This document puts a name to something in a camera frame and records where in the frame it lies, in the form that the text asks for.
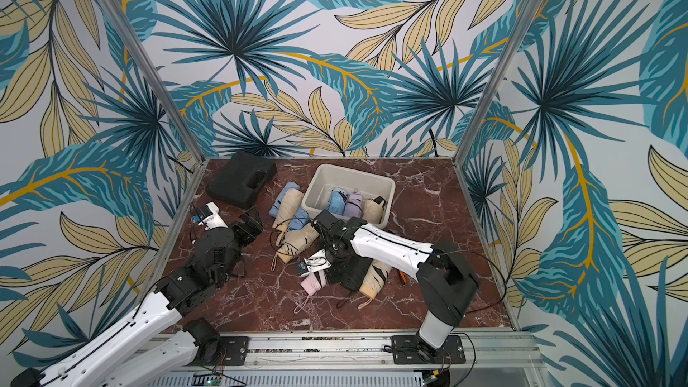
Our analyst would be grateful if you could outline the pink umbrella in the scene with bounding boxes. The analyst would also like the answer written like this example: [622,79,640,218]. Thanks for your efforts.
[294,271,327,315]

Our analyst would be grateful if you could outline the purple umbrella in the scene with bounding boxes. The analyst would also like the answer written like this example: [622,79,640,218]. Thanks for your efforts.
[343,189,365,219]

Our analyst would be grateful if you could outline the beige plastic storage box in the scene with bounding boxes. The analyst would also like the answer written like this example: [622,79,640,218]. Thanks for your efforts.
[301,164,396,229]

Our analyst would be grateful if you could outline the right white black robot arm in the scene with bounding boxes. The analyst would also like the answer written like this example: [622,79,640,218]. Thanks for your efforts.
[312,211,480,353]

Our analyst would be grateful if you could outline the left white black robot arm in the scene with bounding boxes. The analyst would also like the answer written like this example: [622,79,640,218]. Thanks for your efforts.
[11,207,263,386]

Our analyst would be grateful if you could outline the black folded umbrella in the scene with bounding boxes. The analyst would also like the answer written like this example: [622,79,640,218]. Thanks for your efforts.
[336,255,373,309]

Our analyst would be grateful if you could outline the blue umbrella behind beige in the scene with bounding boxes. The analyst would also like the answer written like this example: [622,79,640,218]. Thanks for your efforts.
[288,207,310,230]

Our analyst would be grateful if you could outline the black plastic tool case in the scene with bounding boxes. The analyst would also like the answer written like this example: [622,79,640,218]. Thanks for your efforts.
[206,152,277,210]

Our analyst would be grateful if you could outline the green circuit board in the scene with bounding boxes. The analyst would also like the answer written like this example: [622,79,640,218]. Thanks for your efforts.
[191,373,222,387]

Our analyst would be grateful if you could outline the beige black strap umbrella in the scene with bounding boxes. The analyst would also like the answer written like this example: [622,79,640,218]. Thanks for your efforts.
[358,260,392,309]

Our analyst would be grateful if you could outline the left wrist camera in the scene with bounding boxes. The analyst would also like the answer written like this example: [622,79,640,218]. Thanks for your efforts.
[193,202,229,230]

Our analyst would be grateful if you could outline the orange handled pliers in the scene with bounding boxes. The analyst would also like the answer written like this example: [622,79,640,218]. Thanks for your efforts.
[398,271,408,285]

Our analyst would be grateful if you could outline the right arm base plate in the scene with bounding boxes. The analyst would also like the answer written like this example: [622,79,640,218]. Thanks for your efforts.
[383,335,466,366]

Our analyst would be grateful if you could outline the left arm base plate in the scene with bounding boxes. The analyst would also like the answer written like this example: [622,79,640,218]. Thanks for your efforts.
[217,336,250,367]

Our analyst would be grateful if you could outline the aluminium front rail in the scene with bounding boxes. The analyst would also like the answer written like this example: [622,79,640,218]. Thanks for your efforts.
[140,330,554,386]

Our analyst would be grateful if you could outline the left aluminium corner post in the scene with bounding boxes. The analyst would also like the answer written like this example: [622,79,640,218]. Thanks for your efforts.
[97,0,206,164]

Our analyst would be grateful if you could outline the aluminium corner post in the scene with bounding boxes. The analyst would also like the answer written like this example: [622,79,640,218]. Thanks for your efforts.
[453,0,544,169]
[97,0,206,164]

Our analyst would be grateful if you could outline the right aluminium corner post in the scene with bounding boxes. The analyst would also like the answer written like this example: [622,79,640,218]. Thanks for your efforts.
[453,0,544,169]

